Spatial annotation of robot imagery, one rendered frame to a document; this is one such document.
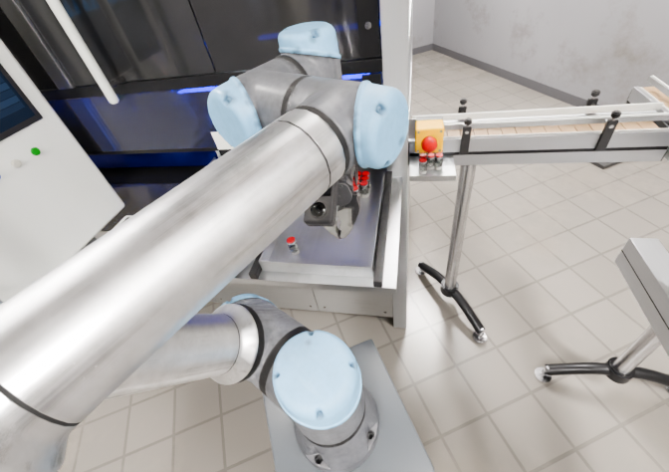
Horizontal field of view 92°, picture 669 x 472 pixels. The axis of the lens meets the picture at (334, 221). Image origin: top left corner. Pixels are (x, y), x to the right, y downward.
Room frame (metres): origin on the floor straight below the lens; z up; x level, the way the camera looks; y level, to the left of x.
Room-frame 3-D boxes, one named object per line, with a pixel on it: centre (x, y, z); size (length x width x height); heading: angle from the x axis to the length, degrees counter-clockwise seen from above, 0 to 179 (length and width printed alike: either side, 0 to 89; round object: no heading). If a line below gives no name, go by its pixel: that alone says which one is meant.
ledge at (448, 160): (0.82, -0.32, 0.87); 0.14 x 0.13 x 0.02; 162
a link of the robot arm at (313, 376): (0.21, 0.07, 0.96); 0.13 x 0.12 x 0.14; 45
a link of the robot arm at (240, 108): (0.38, 0.05, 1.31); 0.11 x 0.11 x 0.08; 45
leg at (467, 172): (0.87, -0.47, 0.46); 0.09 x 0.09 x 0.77; 72
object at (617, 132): (0.83, -0.61, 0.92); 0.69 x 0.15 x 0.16; 72
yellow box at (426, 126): (0.78, -0.30, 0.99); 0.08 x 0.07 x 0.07; 162
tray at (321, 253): (0.64, 0.01, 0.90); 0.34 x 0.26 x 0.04; 162
